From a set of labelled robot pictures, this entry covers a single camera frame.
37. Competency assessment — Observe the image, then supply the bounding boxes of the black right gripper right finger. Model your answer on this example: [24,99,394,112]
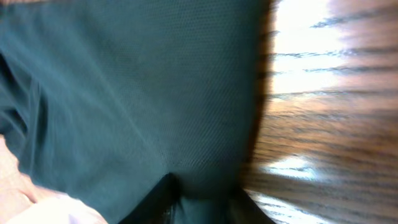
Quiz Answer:
[228,187,275,224]

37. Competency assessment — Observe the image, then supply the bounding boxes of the black polo shirt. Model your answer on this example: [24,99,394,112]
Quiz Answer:
[1,0,263,223]

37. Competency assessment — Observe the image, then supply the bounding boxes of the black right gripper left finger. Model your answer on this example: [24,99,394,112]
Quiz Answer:
[119,173,180,224]

